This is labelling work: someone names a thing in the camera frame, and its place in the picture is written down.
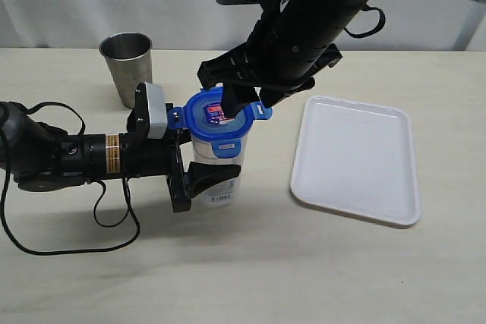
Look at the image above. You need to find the clear plastic container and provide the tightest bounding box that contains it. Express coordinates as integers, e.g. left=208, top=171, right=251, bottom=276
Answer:
left=191, top=135, right=248, bottom=209

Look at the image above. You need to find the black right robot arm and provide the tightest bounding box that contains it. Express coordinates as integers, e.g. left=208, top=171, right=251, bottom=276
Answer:
left=197, top=0, right=484, bottom=118

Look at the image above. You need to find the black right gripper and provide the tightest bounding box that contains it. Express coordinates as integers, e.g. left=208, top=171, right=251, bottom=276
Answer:
left=197, top=22, right=342, bottom=118

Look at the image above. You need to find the stainless steel cup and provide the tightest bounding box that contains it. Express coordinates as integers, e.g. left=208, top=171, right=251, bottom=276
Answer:
left=98, top=32, right=153, bottom=109

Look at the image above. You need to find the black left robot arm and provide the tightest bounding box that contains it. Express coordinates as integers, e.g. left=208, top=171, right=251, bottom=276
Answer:
left=1, top=102, right=194, bottom=212

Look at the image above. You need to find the white rectangular tray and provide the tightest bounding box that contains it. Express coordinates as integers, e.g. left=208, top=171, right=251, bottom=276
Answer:
left=290, top=96, right=421, bottom=228

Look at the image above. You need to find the blue plastic lid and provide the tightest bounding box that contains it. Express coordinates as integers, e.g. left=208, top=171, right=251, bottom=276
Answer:
left=167, top=87, right=273, bottom=164

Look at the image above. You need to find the white backdrop curtain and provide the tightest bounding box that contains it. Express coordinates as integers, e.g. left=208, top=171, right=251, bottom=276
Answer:
left=1, top=0, right=485, bottom=51

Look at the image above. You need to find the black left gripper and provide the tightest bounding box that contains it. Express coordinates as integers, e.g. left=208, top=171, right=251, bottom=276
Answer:
left=121, top=128, right=243, bottom=214

